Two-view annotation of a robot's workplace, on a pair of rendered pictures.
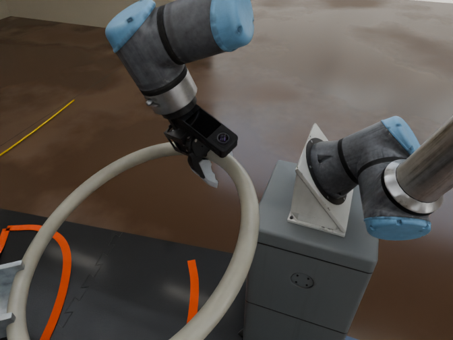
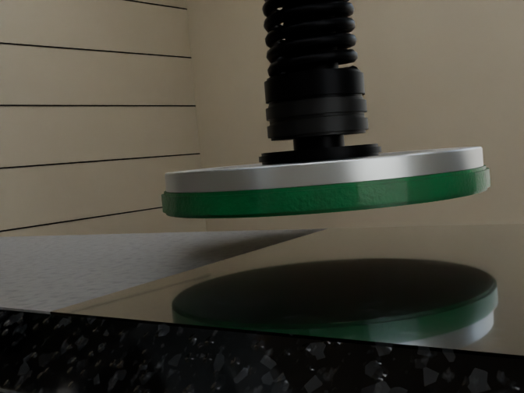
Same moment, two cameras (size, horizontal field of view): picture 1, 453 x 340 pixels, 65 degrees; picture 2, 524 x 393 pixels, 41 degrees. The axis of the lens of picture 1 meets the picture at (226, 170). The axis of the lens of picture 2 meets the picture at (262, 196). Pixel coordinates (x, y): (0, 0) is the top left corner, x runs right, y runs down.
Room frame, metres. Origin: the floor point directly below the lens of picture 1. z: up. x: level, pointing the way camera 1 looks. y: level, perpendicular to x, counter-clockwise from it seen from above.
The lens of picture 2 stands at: (-0.23, 0.68, 0.91)
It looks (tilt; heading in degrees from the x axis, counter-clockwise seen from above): 3 degrees down; 20
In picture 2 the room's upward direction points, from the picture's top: 5 degrees counter-clockwise
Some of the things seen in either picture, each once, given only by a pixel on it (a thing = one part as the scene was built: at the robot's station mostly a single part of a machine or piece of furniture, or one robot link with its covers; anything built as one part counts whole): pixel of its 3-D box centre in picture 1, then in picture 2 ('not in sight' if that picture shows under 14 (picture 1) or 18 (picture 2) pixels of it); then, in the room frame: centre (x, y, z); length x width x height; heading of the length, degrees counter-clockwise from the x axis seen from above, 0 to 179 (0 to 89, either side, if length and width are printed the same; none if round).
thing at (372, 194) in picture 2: not in sight; (321, 174); (0.24, 0.81, 0.90); 0.22 x 0.22 x 0.04
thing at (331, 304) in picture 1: (303, 275); not in sight; (0.90, -0.33, 0.43); 0.50 x 0.50 x 0.85; 70
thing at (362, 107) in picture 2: not in sight; (316, 110); (0.24, 0.81, 0.94); 0.07 x 0.07 x 0.01
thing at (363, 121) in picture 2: not in sight; (317, 128); (0.24, 0.81, 0.93); 0.07 x 0.07 x 0.01
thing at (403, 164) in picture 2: not in sight; (320, 168); (0.24, 0.81, 0.90); 0.21 x 0.21 x 0.01
